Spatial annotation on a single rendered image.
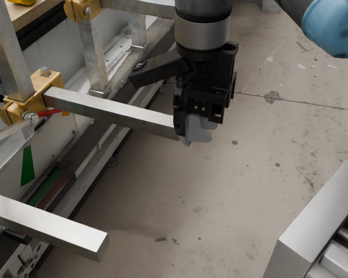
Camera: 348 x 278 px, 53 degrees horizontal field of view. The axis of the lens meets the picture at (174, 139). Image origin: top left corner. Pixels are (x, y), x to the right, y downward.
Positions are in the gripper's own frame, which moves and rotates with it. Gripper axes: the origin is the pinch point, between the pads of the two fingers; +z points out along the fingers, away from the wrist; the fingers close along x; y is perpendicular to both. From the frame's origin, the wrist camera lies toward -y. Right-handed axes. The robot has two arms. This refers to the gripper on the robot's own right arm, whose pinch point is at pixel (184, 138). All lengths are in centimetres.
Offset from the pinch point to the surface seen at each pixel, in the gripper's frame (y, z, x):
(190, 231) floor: -7, 83, 31
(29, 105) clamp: -28.6, -3.8, -5.3
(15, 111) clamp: -29.5, -4.0, -8.0
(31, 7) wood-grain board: -48, -8, 23
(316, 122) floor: 36, 83, 120
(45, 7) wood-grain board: -48, -6, 27
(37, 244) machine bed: -52, 66, -2
